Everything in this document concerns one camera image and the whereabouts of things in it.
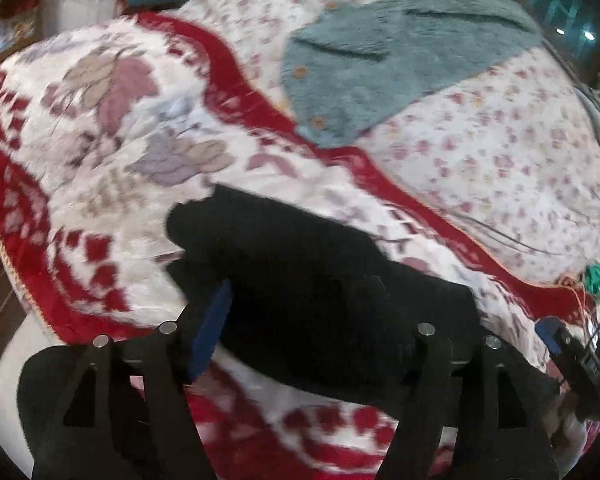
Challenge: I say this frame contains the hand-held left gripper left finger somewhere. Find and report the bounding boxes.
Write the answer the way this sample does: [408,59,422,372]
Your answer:
[32,279,233,480]

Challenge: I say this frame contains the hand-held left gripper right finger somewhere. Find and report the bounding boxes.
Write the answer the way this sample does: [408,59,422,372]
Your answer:
[369,276,554,480]

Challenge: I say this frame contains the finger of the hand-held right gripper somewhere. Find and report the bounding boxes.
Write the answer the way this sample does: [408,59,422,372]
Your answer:
[534,316,581,362]

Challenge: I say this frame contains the black pants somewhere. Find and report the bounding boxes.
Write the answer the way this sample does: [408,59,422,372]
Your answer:
[17,183,563,480]

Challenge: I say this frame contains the green yarn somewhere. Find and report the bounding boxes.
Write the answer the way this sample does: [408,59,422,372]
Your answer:
[582,262,600,297]

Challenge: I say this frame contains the floral bed sheet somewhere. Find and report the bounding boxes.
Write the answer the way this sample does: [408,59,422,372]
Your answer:
[190,0,600,288]

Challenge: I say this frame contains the red and white floral blanket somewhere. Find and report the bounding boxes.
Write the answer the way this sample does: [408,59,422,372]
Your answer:
[0,10,600,480]

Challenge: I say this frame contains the teal fleece garment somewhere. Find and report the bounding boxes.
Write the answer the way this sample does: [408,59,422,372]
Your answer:
[280,0,544,150]

